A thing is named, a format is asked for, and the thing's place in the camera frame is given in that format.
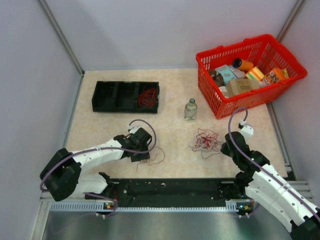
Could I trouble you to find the red white purple wires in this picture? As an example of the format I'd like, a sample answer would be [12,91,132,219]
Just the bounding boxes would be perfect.
[188,128,225,160]

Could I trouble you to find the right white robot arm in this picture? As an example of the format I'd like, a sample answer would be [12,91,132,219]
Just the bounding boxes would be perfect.
[221,131,320,240]

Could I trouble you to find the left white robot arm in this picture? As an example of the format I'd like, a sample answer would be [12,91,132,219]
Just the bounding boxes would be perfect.
[39,126,152,202]

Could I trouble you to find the black three-compartment tray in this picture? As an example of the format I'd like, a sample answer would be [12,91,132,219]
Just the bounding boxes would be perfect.
[91,81,160,114]

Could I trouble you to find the clear glass soda bottle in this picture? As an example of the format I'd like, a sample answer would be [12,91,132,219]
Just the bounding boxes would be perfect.
[184,98,198,122]

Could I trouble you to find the brown cardboard box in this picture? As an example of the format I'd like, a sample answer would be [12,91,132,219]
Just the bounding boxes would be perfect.
[226,78,260,98]

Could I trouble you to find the brown round item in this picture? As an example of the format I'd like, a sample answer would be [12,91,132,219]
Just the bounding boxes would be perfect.
[208,69,225,88]

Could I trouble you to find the yellow sponge pack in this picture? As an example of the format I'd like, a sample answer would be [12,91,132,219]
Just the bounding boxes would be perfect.
[245,66,265,82]

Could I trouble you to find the light blue package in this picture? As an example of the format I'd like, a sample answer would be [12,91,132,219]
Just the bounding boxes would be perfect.
[215,64,237,85]

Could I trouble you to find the orange snack packet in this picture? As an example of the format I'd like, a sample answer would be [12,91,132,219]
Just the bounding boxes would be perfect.
[262,67,286,85]

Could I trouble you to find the orange bottle with dark cap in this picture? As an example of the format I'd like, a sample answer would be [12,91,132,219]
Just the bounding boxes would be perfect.
[232,58,254,72]

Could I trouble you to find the red plastic shopping basket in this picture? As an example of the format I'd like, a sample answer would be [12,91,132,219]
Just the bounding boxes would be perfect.
[196,34,308,119]

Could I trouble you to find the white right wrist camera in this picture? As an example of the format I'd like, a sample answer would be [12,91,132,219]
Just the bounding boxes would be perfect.
[238,120,254,142]

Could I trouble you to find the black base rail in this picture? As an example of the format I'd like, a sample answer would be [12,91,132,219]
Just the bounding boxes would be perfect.
[100,178,248,208]

